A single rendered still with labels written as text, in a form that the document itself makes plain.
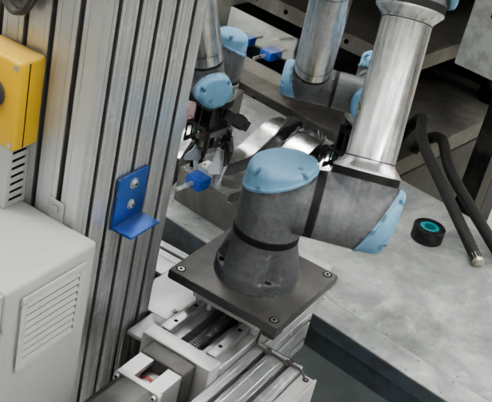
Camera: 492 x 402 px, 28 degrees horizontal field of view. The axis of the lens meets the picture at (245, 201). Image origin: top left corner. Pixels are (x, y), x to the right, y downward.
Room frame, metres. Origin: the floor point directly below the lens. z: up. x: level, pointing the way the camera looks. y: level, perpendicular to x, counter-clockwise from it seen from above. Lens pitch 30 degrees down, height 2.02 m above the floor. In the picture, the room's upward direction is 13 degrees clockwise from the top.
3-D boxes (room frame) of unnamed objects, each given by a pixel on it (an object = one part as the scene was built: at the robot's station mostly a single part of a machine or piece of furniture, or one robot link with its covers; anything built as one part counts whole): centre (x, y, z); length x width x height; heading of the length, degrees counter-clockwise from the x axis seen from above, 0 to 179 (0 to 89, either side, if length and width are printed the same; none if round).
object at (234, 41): (2.01, 0.11, 1.20); 0.09 x 0.08 x 0.11; 121
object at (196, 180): (1.99, 0.12, 0.89); 0.13 x 0.05 x 0.05; 147
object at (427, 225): (2.15, -0.45, 0.82); 0.08 x 0.08 x 0.04
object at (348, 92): (1.85, -0.18, 1.25); 0.11 x 0.11 x 0.08; 88
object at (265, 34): (3.15, -0.06, 0.87); 0.50 x 0.27 x 0.17; 147
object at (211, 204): (2.18, -0.08, 0.87); 0.50 x 0.26 x 0.14; 147
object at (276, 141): (2.18, -0.06, 0.92); 0.35 x 0.16 x 0.09; 147
